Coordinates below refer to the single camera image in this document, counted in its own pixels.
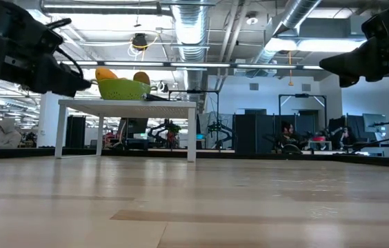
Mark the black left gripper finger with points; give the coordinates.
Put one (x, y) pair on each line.
(63, 81)

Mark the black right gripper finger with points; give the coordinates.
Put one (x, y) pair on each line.
(356, 60)
(349, 81)

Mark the orange yellow mango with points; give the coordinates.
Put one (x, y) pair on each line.
(105, 74)

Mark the black marker pen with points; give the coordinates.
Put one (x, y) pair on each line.
(158, 97)

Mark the computer monitor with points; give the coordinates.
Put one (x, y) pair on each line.
(374, 122)

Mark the black cabinet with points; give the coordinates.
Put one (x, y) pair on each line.
(75, 132)

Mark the person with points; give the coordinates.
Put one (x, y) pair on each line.
(7, 134)
(348, 135)
(287, 132)

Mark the green colander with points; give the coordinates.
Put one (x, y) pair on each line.
(122, 89)

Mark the small red container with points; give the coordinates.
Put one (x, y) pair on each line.
(319, 138)

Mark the white perforated shelf riser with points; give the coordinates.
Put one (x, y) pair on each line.
(129, 105)

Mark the black screen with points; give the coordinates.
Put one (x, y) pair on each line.
(134, 125)

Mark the black partition panel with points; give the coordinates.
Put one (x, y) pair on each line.
(249, 131)

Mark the long ceiling light strip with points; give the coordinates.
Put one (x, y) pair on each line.
(198, 64)

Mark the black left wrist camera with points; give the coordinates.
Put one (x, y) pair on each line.
(15, 24)

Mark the grey wall vent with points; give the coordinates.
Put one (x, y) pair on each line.
(306, 87)
(254, 86)

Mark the black workstation frame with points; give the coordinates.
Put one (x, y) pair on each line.
(301, 95)

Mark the silver ventilation duct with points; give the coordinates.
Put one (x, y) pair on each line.
(191, 34)
(298, 13)

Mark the black aluminium table frame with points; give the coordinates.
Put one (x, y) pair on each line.
(284, 156)

